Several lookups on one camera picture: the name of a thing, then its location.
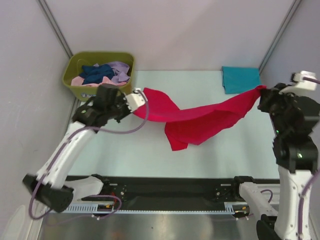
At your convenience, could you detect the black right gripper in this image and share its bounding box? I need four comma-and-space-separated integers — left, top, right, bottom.
257, 82, 302, 136

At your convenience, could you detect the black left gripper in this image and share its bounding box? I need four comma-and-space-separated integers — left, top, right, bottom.
107, 93, 137, 123

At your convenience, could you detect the red t shirt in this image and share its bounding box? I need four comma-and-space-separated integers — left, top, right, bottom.
143, 85, 267, 151

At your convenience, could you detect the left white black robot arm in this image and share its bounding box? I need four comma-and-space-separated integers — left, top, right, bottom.
22, 84, 146, 220

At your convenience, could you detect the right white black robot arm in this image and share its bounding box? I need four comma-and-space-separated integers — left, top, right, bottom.
230, 83, 320, 240

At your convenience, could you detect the navy blue t shirt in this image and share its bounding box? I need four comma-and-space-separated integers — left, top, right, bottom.
79, 64, 115, 85

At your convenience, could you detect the lilac t shirt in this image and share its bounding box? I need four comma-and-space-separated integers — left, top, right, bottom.
107, 61, 130, 85

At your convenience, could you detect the pink t shirt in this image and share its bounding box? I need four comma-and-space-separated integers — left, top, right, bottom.
70, 76, 116, 87

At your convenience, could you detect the folded teal t shirt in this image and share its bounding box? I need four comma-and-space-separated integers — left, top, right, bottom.
221, 66, 261, 95

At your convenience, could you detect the olive green plastic bin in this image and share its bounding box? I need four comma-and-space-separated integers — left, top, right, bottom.
62, 51, 135, 102

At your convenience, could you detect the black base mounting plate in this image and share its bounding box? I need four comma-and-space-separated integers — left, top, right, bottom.
82, 176, 280, 212

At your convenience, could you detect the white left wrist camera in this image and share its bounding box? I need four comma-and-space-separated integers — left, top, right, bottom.
124, 88, 148, 113

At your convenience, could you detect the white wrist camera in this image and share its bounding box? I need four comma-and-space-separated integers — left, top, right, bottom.
291, 70, 320, 91
124, 88, 148, 113

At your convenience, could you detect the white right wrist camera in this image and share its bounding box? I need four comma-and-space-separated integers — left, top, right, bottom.
291, 70, 320, 91

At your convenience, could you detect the aluminium frame rail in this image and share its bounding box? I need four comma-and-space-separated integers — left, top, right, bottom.
34, 182, 311, 205

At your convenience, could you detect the right aluminium corner post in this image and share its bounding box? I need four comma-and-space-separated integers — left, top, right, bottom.
258, 0, 303, 74

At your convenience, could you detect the aluminium corner post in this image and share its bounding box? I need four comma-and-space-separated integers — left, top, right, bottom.
258, 0, 303, 74
36, 0, 73, 59

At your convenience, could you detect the blue slotted cable duct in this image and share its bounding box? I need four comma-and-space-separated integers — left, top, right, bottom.
63, 202, 250, 215

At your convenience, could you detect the left aluminium corner post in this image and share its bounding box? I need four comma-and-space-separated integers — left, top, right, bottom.
36, 0, 73, 59

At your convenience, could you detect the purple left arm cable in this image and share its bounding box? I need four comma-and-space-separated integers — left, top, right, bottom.
27, 89, 151, 223

